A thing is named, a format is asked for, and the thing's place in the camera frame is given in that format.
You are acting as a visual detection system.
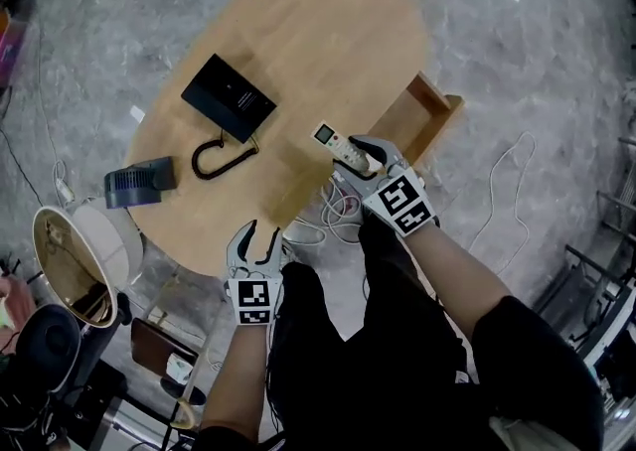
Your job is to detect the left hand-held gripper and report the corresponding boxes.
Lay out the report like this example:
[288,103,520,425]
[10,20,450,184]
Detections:
[226,219,285,327]

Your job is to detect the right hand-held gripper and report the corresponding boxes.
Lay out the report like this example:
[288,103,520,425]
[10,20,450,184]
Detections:
[332,134,442,238]

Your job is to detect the white remote control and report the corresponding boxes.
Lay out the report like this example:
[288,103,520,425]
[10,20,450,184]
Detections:
[310,119,383,176]

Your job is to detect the wooden drawer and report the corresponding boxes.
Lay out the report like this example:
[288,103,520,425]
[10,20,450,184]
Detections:
[370,71,466,168]

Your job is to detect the person's left forearm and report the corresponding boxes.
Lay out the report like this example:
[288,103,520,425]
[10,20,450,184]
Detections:
[198,322,273,443]

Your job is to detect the person's right forearm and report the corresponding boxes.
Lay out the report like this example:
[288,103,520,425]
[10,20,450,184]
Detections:
[405,224,514,342]

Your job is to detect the wooden table top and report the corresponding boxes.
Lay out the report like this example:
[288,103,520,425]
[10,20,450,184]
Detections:
[123,0,433,279]

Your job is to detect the brown leather stool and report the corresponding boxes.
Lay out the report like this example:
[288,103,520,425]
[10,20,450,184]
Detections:
[130,316,201,381]

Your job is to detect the dark blue desk fan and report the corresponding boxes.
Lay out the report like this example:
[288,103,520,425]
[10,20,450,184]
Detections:
[103,156,178,211]

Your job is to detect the black flat box device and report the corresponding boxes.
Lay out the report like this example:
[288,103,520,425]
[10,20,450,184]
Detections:
[180,53,278,145]

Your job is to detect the white lampshade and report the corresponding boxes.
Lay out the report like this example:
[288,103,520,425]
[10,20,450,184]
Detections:
[31,197,146,329]

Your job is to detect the person's black trousers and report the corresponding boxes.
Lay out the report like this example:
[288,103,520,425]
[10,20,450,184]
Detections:
[266,218,481,451]

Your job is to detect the black round speaker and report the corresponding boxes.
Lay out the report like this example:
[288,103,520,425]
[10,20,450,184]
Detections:
[13,303,83,391]

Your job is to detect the metal rack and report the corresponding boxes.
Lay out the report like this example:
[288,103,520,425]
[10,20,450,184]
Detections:
[535,134,636,371]

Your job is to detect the person's black shirt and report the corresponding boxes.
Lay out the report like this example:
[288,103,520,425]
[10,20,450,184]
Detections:
[191,293,605,451]

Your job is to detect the pink box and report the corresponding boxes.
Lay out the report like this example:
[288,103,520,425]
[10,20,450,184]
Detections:
[0,5,32,88]

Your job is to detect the tangled white cables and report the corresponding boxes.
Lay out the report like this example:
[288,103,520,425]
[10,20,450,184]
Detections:
[319,175,368,244]

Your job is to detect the black coiled cord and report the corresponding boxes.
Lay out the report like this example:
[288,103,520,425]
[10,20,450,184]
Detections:
[191,127,261,182]

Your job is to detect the long white floor cable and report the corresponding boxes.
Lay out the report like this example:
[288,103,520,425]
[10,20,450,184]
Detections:
[468,130,539,277]

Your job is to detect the thin white cable with adapter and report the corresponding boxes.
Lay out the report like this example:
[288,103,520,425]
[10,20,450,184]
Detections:
[35,24,77,207]

